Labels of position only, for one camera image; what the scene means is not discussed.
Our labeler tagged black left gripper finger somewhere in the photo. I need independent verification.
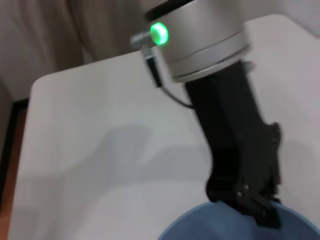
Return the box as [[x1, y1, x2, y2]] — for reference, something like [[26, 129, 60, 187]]
[[225, 184, 282, 229]]

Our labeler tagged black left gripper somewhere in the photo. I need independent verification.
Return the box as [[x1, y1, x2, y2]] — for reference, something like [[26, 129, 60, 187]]
[[184, 60, 284, 203]]

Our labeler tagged blue ceramic bowl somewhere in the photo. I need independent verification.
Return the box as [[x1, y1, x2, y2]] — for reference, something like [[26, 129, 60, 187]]
[[159, 201, 320, 240]]

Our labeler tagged beige curtain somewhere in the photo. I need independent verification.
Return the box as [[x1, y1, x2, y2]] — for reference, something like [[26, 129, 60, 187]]
[[0, 0, 153, 76]]

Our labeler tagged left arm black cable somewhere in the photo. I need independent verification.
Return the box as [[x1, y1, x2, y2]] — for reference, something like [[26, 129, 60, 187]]
[[129, 33, 194, 109]]

